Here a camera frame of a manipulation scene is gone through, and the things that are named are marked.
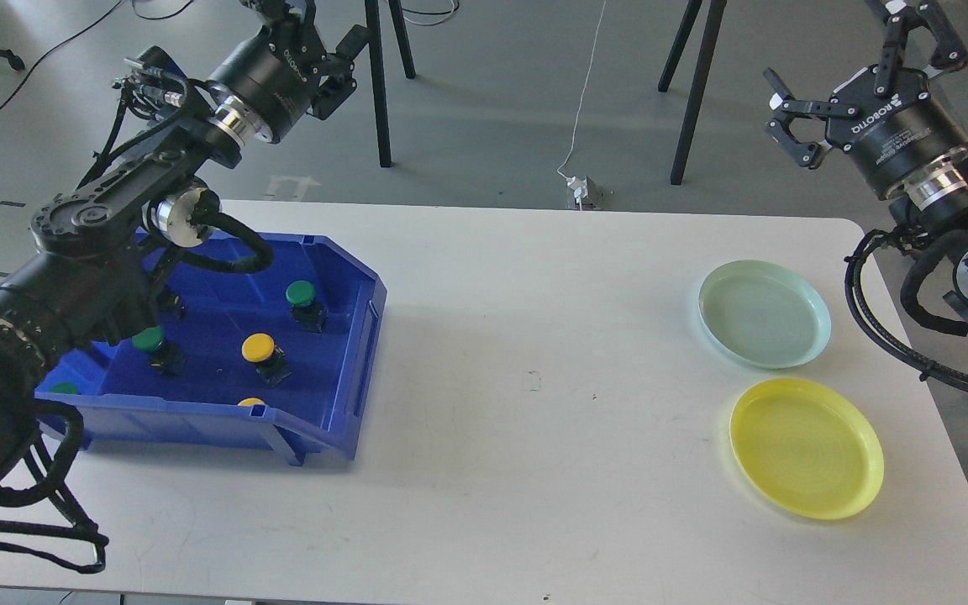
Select black tripod legs left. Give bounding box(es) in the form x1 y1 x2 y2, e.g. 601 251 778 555
364 1 418 168

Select yellow button back left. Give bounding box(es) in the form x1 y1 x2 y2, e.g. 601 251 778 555
156 286 187 323

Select yellow push button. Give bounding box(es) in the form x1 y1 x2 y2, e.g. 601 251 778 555
239 333 292 387

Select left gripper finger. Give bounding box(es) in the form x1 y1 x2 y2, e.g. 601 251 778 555
239 0 316 34
330 24 370 66

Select white cable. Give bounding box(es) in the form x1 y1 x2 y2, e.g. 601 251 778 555
556 0 609 180

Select black floor cable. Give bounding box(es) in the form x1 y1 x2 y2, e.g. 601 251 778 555
0 0 197 152

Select pale green plate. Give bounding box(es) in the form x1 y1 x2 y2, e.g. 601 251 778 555
696 260 833 371

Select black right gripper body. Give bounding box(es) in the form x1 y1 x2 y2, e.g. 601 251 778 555
829 66 968 200

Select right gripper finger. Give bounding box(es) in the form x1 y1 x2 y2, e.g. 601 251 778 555
867 1 968 92
763 69 861 170

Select yellow plate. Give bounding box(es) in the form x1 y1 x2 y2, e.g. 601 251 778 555
729 378 885 521

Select green button bin corner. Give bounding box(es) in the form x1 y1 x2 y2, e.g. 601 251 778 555
47 381 80 395

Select blue plastic bin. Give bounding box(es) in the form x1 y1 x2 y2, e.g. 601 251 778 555
37 234 387 465

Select black tripod legs right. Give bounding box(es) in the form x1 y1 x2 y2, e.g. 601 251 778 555
657 1 729 187

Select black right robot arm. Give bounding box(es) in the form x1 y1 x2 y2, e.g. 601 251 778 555
764 1 968 394

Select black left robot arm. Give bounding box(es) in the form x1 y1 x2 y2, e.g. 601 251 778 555
0 1 377 574

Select green push button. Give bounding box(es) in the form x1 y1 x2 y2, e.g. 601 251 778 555
130 326 186 376
285 280 327 334

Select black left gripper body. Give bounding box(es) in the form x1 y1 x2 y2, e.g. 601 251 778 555
205 28 357 143

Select black tripod legs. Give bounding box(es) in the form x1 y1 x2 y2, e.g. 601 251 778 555
657 1 729 187
364 1 418 168

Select white power adapter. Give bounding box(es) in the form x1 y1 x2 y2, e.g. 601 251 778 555
566 176 600 211

